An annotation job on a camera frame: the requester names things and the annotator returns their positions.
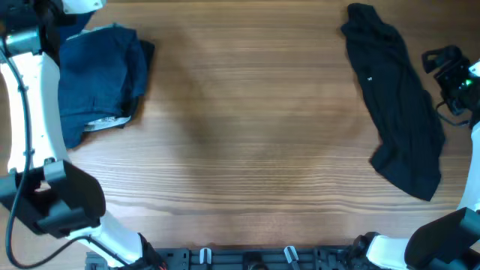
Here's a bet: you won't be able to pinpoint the blue t-shirt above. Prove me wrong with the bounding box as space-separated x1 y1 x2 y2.
57 11 95 44

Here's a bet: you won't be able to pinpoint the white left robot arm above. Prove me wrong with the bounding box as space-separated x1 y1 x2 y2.
1 1 166 269

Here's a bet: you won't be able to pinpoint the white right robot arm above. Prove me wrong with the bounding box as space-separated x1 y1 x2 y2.
345 45 479 270

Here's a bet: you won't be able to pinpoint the black garment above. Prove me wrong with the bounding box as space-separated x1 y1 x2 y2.
340 3 445 201

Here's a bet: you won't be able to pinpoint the folded dark blue shorts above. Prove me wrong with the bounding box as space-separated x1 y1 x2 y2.
58 24 155 149

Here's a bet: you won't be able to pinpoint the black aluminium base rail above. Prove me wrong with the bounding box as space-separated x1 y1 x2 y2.
84 245 361 270

